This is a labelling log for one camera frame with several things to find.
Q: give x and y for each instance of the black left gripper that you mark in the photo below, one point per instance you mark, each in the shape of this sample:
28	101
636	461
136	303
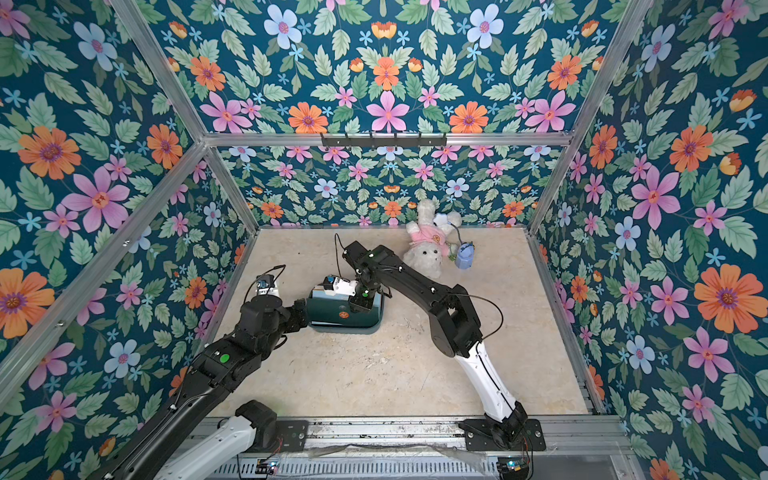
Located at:
295	323

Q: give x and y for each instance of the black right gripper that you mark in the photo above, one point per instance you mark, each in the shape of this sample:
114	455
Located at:
365	294

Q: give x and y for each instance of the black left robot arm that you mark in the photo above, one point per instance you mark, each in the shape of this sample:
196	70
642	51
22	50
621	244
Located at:
214	374

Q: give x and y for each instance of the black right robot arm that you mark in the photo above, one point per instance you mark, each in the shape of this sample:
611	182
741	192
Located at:
455	329

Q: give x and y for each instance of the teal storage box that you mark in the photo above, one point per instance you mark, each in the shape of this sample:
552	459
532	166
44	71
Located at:
348	329

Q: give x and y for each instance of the white plush bunny pink shirt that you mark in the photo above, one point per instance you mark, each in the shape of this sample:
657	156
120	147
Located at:
429	239

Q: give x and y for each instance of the blue faceted toy figure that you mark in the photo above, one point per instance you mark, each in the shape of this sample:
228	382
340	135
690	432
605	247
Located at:
465	256

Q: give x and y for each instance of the small green circuit board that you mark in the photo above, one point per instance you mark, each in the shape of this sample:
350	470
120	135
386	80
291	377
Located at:
266	467

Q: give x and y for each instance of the white vent grille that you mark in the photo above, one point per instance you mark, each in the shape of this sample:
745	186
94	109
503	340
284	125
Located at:
376	468

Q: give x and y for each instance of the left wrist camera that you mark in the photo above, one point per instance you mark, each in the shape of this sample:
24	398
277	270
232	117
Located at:
266	284

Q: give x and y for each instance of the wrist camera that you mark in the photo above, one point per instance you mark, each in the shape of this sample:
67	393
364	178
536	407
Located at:
266	284
338	286

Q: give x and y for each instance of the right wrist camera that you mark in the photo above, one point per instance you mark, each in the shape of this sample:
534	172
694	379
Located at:
338	286

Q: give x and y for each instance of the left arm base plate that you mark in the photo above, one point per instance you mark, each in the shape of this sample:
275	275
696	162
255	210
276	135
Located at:
290	436

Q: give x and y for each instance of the black hook rail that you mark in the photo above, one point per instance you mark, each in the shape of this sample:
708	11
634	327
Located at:
375	140

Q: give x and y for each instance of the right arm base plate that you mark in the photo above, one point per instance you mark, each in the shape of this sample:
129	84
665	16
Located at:
486	435

